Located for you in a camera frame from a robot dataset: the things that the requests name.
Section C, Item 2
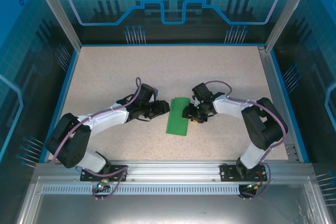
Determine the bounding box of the green paper sheet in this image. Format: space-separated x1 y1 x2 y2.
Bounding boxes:
165 97 191 137

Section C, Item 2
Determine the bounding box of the metal tray panel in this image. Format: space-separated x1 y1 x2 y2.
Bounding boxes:
15 176 333 224

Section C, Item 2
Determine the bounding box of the blue table border frame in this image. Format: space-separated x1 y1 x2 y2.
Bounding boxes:
38 42 311 164

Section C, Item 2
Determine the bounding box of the aluminium mounting rail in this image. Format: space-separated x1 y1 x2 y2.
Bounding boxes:
34 159 316 183

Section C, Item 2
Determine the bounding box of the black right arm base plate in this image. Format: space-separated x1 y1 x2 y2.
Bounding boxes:
219 163 268 182

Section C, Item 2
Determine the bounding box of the slotted metal cable duct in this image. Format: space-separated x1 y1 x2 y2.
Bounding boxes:
40 185 251 196

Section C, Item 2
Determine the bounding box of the aluminium side rail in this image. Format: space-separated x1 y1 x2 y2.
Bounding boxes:
258 46 301 162

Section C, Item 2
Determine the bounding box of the cable connector with green light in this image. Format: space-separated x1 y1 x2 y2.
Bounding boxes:
245 181 264 191
94 178 110 193

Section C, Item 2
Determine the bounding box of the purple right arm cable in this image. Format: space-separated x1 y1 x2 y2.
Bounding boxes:
206 79 288 201

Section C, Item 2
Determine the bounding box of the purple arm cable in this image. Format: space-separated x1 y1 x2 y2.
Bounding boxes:
206 79 288 201
52 77 142 201

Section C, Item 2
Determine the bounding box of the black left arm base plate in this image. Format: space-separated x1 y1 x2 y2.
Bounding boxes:
80 164 129 182

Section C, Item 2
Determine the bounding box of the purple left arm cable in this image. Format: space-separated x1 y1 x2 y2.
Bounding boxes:
52 77 142 201

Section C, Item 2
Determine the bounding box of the aluminium frame post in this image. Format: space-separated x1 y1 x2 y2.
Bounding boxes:
264 0 316 53
29 0 82 51

